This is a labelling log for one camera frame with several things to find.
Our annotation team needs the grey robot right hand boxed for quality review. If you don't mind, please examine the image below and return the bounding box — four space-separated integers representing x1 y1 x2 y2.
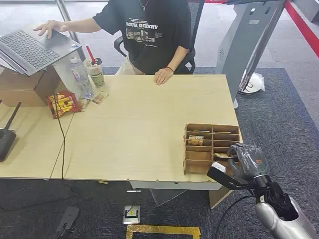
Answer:
227 143 270 185

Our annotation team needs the person's right hand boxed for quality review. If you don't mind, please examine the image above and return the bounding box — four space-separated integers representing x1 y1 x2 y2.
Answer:
33 19 68 40

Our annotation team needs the person's left hand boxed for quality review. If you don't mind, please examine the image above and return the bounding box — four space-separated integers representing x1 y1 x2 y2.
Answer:
153 67 174 86

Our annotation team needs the person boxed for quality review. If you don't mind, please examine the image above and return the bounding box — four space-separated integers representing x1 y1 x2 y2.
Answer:
33 0 192 86

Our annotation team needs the grey metal pole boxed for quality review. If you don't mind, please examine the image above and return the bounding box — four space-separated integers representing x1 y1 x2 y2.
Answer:
54 0 86 62

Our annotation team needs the grey laptop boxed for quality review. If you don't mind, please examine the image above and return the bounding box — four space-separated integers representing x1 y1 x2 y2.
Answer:
0 28 82 77

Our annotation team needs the black office chair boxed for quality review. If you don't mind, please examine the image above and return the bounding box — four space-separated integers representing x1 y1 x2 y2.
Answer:
113 0 206 75

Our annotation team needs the clear plastic bottle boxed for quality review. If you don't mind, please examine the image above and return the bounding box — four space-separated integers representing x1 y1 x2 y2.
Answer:
70 56 94 100

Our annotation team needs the wooden compartment organizer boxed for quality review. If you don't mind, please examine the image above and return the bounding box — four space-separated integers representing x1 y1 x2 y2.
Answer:
184 123 240 176

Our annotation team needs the brown cardboard box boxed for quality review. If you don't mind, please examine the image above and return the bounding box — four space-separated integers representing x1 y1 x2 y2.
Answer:
0 64 66 108

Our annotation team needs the drink cup with red straw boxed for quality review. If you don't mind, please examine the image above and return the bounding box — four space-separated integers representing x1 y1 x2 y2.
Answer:
85 45 105 89

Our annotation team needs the red snack packet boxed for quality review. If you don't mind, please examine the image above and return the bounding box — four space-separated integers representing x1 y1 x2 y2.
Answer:
48 90 82 120

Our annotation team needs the small printed sachet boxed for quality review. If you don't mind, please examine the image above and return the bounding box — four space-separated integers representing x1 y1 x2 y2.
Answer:
91 91 110 105
78 98 91 111

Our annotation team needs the grey kiosk stand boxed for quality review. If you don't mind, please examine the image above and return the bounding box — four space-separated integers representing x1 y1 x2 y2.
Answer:
215 0 286 110

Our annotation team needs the black router with antenna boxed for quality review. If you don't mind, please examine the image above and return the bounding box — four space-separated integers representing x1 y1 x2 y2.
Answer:
0 101 22 163

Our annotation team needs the floor socket plate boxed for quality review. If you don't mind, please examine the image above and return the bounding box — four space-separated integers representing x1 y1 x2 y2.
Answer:
122 205 141 225

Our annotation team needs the robot wrist camera box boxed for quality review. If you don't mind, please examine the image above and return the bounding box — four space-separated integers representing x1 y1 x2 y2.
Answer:
206 162 249 192

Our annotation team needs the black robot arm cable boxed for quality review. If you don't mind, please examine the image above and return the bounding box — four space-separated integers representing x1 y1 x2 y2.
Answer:
214 194 257 239

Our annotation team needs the black power cable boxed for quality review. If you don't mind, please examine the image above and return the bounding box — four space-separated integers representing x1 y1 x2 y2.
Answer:
53 94 67 180

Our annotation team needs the yellow tape frame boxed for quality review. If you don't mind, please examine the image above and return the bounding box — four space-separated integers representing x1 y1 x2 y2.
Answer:
125 225 201 239

